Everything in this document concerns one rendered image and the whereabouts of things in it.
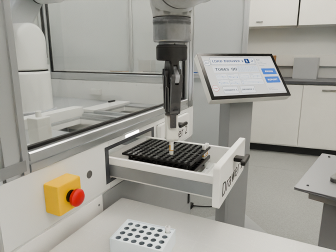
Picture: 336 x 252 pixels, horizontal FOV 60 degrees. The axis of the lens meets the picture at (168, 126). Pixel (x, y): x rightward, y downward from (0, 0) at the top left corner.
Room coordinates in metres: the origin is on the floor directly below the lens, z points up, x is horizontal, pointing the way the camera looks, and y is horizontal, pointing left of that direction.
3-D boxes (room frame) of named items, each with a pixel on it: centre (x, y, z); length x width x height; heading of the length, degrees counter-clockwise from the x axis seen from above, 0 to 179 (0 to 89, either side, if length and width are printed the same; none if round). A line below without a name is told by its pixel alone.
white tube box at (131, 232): (0.58, 0.06, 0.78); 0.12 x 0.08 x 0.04; 69
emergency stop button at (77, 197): (0.60, 0.21, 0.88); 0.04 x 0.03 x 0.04; 154
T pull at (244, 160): (0.77, -0.20, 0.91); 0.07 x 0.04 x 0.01; 154
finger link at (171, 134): (0.71, -0.01, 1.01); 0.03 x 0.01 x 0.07; 102
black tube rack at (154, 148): (0.87, 0.00, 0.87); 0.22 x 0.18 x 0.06; 64
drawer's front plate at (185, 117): (1.20, -0.03, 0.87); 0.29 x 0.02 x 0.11; 154
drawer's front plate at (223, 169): (0.78, -0.18, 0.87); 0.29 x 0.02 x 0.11; 154
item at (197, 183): (0.87, 0.01, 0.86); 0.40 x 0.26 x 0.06; 64
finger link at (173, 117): (0.70, -0.01, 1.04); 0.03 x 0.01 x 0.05; 12
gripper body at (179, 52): (0.72, -0.01, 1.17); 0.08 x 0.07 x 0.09; 12
